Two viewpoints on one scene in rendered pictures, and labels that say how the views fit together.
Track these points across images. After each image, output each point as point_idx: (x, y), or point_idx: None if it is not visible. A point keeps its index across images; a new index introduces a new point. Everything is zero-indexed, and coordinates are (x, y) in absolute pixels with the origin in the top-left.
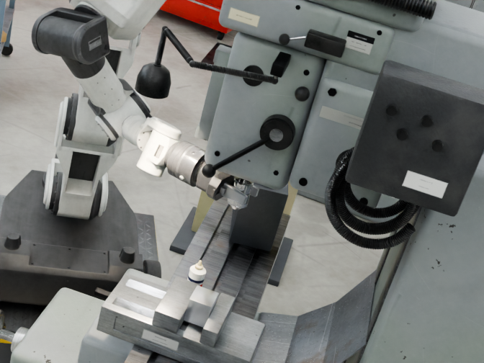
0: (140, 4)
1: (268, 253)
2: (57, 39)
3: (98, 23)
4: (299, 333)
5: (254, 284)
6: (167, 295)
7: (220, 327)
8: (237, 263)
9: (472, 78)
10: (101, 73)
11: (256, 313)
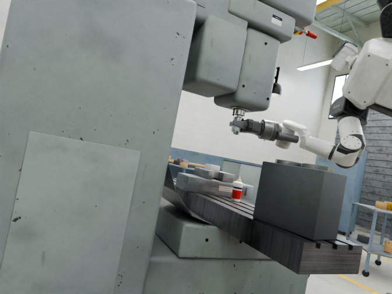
0: (346, 79)
1: (251, 217)
2: None
3: (341, 96)
4: (179, 206)
5: (226, 205)
6: (224, 172)
7: (196, 167)
8: (249, 211)
9: None
10: (339, 123)
11: (214, 225)
